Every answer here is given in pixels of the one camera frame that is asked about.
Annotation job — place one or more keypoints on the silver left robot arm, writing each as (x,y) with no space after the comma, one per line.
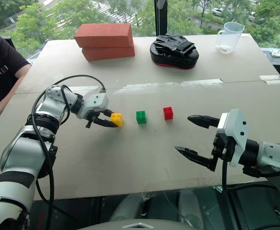
(22,148)

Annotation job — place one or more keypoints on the red clay brick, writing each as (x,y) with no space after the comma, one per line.
(108,53)
(104,34)

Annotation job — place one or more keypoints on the black boxing focus pad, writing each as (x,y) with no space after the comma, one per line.
(174,52)

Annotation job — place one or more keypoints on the yellow toy brick cube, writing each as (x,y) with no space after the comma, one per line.
(117,119)

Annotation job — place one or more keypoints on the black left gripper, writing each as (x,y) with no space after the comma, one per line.
(92,119)

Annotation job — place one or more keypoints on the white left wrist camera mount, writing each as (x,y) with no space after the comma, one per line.
(96,101)

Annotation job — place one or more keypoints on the clear plastic measuring jug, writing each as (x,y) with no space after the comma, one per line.
(228,37)

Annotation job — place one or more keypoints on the person in black shirt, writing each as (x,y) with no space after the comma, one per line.
(1,72)

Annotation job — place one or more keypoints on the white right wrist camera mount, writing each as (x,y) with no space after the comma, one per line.
(240,127)

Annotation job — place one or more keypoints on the beige masking tape strip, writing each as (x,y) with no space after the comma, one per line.
(272,79)

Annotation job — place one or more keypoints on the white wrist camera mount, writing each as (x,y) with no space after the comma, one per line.
(96,101)
(240,127)

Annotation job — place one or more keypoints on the grey robot chest cover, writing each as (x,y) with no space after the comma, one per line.
(139,224)

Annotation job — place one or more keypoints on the person's bare forearm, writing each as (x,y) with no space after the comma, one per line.
(8,95)

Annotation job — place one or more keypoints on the dark window frame post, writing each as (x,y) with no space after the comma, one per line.
(158,18)

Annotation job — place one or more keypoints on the green toy brick cube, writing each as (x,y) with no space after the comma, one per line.
(141,117)

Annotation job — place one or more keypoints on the red toy brick cube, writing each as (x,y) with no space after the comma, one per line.
(168,113)

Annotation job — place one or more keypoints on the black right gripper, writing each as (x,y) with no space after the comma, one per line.
(223,145)

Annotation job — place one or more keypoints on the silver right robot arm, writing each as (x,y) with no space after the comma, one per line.
(273,153)

